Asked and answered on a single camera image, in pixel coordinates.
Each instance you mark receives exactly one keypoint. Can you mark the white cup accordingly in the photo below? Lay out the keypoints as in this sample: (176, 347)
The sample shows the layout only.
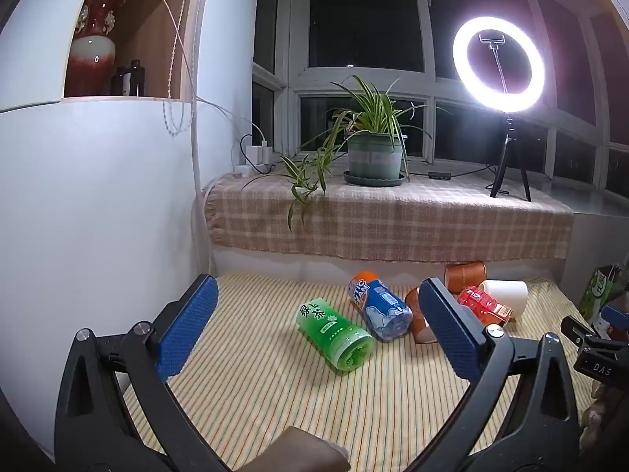
(511, 295)

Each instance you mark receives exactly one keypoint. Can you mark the white window frame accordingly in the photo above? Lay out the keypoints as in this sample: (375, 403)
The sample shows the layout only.
(295, 78)

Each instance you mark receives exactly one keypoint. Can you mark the white charger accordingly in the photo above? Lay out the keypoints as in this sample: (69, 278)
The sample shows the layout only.
(253, 155)
(267, 152)

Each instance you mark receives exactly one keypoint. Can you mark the green plant pot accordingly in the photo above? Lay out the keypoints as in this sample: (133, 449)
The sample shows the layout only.
(373, 157)

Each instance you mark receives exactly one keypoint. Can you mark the green pot saucer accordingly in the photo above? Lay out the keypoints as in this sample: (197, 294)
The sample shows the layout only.
(373, 182)

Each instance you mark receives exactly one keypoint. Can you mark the striped mat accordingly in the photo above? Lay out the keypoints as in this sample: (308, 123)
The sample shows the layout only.
(275, 393)

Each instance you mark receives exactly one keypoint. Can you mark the red and white vase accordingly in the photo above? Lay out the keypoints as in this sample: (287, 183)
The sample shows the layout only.
(91, 59)

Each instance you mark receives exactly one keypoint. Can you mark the white cabinet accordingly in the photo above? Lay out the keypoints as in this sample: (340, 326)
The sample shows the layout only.
(98, 206)

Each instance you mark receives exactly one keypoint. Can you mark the spider plant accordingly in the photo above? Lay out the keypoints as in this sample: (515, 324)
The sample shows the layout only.
(373, 113)

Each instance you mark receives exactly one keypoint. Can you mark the phone holder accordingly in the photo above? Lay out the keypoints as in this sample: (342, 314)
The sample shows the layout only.
(493, 39)

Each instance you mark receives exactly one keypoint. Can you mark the blue orange-capped bottle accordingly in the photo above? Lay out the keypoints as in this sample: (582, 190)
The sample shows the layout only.
(381, 309)

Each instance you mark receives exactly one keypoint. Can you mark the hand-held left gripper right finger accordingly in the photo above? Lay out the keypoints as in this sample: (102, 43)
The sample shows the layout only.
(452, 334)

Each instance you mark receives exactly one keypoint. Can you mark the black tripod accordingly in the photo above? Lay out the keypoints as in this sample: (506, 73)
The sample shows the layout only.
(507, 142)

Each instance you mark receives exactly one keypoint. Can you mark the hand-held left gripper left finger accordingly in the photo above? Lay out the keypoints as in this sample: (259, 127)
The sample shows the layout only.
(189, 327)

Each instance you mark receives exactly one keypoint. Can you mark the person's right hand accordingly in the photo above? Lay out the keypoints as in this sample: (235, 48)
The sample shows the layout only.
(602, 413)

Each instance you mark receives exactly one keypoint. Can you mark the dark bottle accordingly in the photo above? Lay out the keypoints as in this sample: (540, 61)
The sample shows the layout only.
(134, 78)
(118, 81)

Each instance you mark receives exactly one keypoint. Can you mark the green carton box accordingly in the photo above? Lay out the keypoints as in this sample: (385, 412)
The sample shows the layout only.
(597, 292)

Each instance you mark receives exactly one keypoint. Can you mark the green tea bottle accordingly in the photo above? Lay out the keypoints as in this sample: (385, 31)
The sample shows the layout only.
(329, 334)

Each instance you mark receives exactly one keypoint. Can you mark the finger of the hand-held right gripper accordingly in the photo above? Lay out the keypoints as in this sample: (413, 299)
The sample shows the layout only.
(616, 315)

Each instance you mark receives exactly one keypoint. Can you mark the checked cloth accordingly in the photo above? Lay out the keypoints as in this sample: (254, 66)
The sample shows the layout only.
(393, 221)

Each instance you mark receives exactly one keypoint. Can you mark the white power strip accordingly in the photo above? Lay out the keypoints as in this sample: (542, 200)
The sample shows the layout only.
(244, 170)

